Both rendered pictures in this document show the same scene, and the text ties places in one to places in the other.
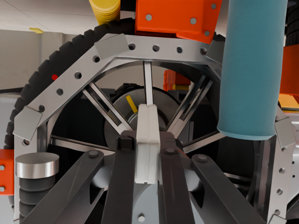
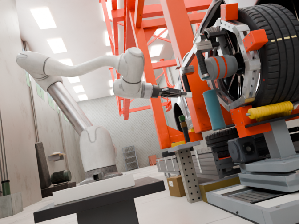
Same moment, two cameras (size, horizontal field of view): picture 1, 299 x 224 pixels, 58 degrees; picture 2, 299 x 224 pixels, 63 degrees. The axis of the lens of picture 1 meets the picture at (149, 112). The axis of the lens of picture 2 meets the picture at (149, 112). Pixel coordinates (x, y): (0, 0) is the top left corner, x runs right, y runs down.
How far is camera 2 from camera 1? 1.34 m
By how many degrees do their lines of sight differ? 74
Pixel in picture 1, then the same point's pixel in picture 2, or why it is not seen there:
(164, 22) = (236, 111)
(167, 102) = not seen: hidden behind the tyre
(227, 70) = (213, 104)
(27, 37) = not seen: outside the picture
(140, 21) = (239, 109)
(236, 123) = (206, 94)
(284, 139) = not seen: hidden behind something
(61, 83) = (246, 82)
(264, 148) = (218, 86)
